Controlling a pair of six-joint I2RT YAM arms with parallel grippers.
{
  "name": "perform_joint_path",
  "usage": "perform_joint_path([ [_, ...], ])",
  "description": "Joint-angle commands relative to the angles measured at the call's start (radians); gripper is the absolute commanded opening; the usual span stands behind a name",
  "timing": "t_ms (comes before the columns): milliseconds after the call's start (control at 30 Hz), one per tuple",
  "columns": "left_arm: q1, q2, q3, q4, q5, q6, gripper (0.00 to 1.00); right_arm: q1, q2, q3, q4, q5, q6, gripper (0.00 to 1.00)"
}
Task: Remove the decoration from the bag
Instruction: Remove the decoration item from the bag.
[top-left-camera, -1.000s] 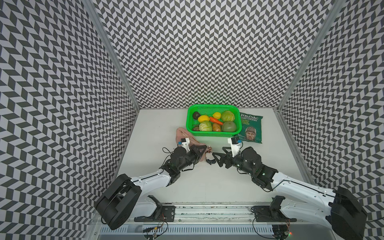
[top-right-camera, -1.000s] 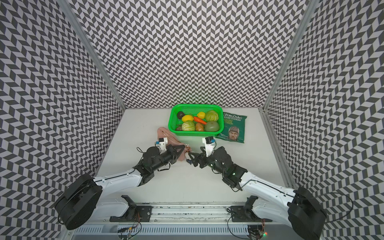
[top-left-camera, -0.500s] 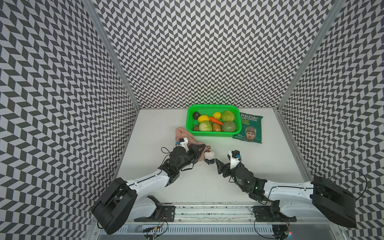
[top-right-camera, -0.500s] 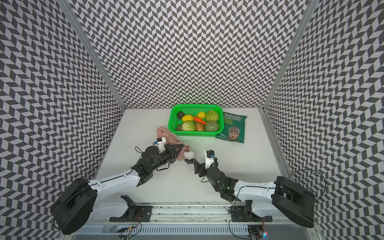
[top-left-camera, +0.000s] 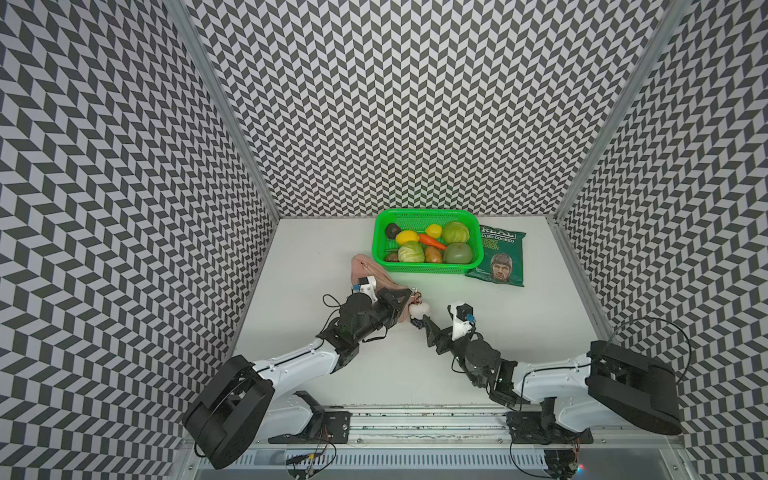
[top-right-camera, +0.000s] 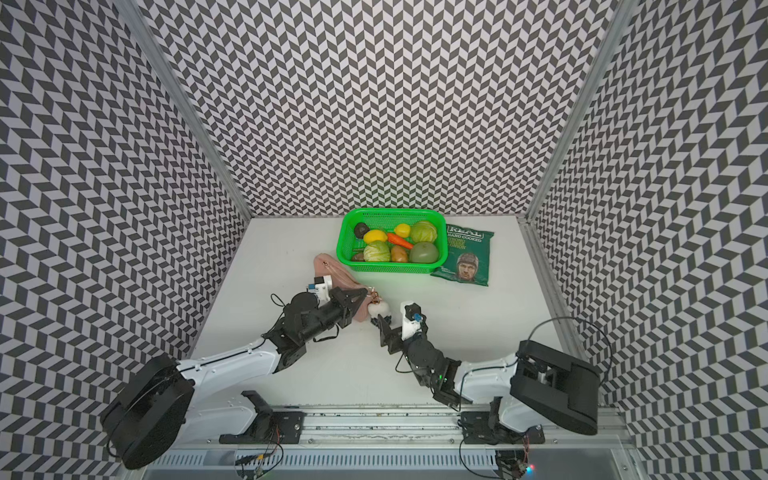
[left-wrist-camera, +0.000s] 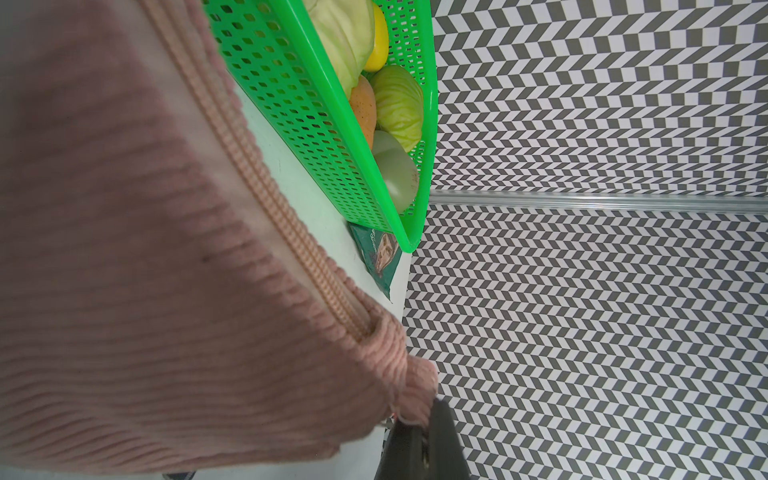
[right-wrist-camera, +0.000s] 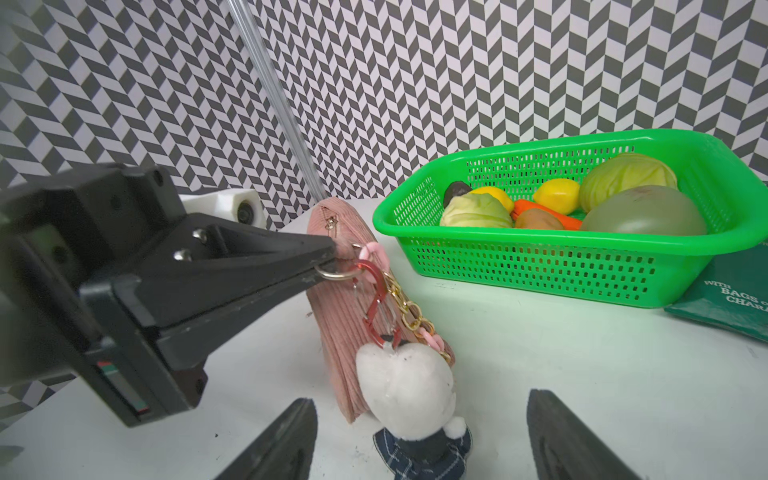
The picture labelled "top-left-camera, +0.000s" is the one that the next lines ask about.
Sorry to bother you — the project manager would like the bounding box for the white black keychain decoration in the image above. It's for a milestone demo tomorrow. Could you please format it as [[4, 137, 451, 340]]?
[[407, 292, 431, 330]]

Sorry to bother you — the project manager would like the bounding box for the pink corduroy pouch bag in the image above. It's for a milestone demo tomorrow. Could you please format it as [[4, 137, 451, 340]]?
[[351, 254, 422, 323]]

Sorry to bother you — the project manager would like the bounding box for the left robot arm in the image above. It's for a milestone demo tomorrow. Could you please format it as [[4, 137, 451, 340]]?
[[182, 288, 413, 470]]

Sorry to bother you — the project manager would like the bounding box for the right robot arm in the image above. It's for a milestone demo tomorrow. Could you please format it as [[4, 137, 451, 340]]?
[[417, 316, 682, 441]]

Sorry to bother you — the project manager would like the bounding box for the green chips bag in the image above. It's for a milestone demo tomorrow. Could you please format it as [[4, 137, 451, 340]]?
[[466, 225, 526, 287]]

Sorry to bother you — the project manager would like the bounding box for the green cabbage toy front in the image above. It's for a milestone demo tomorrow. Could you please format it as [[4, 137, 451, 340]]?
[[397, 241, 425, 263]]

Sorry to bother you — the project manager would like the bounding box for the green cabbage toy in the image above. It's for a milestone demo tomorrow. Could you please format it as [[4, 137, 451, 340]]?
[[441, 221, 471, 245], [397, 241, 425, 263]]

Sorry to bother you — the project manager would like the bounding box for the brown potato toy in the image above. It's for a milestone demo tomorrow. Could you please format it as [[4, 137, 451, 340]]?
[[424, 246, 443, 264]]

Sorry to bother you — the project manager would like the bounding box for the orange carrot toy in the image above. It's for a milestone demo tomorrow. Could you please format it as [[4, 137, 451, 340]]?
[[419, 233, 447, 251]]

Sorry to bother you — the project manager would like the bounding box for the dark avocado toy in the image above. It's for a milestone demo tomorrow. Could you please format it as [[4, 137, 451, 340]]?
[[385, 223, 401, 240]]

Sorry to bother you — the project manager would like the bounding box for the green plastic basket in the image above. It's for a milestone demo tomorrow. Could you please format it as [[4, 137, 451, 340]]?
[[372, 209, 485, 275]]

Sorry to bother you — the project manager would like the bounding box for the green apple toy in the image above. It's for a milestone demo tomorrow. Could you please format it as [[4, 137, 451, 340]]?
[[442, 242, 474, 265]]

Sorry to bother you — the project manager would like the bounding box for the yellow lemon toy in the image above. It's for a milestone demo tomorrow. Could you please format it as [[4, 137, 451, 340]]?
[[425, 224, 443, 239]]

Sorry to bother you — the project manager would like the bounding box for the green cabbage toy back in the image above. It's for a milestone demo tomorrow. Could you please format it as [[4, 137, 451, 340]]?
[[441, 221, 471, 245]]

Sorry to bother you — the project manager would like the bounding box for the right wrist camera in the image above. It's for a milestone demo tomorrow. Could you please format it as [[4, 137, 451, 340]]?
[[447, 302, 476, 341]]

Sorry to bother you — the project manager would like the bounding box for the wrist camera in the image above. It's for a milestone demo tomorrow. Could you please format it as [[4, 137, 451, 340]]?
[[352, 276, 377, 303], [447, 302, 476, 341]]

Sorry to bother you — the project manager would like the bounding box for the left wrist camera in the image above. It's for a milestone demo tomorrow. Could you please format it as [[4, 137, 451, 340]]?
[[352, 276, 377, 303]]

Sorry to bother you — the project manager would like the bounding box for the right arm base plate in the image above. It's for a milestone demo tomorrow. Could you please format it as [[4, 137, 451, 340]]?
[[506, 397, 594, 445]]

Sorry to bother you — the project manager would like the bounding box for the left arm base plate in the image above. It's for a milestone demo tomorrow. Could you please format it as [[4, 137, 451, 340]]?
[[259, 390, 352, 444]]

